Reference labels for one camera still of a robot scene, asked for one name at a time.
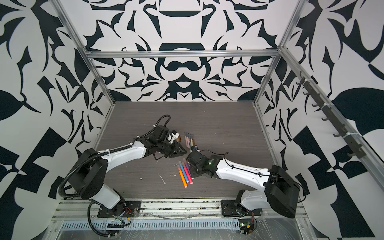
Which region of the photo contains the small green circuit board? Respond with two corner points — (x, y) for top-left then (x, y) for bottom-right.
(239, 218), (258, 235)

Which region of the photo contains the aluminium front rail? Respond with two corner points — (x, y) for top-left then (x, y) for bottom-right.
(52, 196), (308, 220)

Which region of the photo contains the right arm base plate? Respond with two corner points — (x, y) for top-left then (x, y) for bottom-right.
(221, 200), (263, 218)

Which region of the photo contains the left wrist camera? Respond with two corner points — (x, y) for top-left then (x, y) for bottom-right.
(168, 130), (180, 144)

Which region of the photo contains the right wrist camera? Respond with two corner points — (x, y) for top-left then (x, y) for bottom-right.
(191, 146), (200, 152)

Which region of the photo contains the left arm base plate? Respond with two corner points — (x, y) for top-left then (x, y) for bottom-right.
(97, 201), (142, 218)

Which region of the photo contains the orange marker pen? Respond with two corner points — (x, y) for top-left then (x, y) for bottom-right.
(177, 166), (188, 188)

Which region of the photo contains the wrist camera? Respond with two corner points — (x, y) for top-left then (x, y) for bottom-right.
(191, 146), (200, 152)
(168, 130), (180, 144)

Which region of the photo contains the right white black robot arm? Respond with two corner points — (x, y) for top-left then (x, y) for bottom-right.
(187, 150), (301, 219)

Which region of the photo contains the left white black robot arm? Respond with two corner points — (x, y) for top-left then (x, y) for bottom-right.
(58, 125), (187, 210)

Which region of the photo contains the blue marker pen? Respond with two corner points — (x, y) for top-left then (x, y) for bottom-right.
(179, 161), (189, 183)

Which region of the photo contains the purple marker pen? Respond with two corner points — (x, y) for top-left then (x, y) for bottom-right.
(183, 159), (192, 176)

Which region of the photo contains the red pink marker pen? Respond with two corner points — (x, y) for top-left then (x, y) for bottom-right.
(182, 163), (193, 185)

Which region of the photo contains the white slotted cable duct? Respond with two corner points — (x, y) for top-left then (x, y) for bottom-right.
(59, 218), (241, 231)

